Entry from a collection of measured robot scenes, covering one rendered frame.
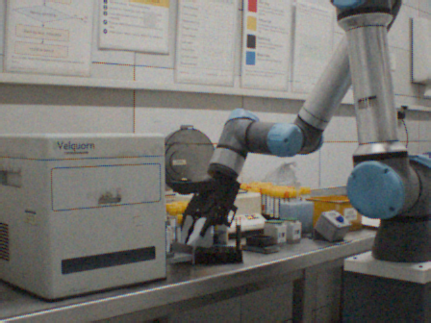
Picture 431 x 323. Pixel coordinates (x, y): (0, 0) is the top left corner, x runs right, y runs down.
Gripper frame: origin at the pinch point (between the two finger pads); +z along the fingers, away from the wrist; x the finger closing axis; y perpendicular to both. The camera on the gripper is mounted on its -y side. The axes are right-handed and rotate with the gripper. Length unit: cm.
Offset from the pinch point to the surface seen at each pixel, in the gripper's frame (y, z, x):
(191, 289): -1.8, 8.8, -8.5
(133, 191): -22.2, -3.4, -4.4
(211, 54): 30, -79, 58
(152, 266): -10.6, 7.7, -4.5
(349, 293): 26.2, -3.4, -27.4
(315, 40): 79, -122, 58
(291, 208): 38.4, -27.1, 6.9
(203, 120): 40, -57, 60
